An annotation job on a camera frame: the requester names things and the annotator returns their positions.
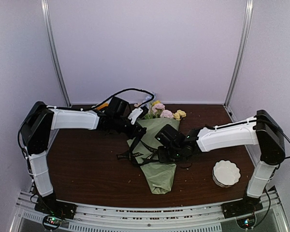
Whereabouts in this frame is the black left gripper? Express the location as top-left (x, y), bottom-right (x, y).
top-left (112, 116), bottom-right (146, 140)

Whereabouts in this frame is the wrapping paper sheet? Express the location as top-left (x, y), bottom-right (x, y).
top-left (138, 118), bottom-right (180, 194)

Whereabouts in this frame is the black camera strap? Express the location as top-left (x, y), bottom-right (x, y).
top-left (116, 135), bottom-right (193, 170)

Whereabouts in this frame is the blue flower stem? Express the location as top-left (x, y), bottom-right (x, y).
top-left (141, 92), bottom-right (157, 108)

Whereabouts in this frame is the pale yellow flower stem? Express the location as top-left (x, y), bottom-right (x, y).
top-left (173, 110), bottom-right (187, 121)

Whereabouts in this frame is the pink rose flower stem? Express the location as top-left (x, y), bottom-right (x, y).
top-left (151, 101), bottom-right (174, 118)

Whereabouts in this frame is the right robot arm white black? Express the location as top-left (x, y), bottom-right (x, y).
top-left (155, 110), bottom-right (290, 214)

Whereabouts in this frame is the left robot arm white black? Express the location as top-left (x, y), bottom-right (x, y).
top-left (17, 89), bottom-right (155, 215)

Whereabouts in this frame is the patterned mug yellow inside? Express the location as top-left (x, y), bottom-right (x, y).
top-left (94, 102), bottom-right (109, 110)

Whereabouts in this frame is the scalloped white bowl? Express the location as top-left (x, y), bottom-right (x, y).
top-left (212, 160), bottom-right (241, 188)

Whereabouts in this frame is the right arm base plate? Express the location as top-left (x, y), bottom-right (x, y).
top-left (221, 200), bottom-right (263, 219)

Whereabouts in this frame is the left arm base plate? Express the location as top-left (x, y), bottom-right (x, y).
top-left (34, 199), bottom-right (77, 219)

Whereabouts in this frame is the left aluminium frame post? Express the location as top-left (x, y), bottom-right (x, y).
top-left (41, 0), bottom-right (71, 107)

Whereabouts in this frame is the aluminium frame post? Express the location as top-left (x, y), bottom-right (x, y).
top-left (224, 0), bottom-right (254, 108)
top-left (41, 0), bottom-right (71, 107)

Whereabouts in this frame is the right aluminium frame post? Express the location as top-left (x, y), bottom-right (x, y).
top-left (224, 0), bottom-right (254, 108)

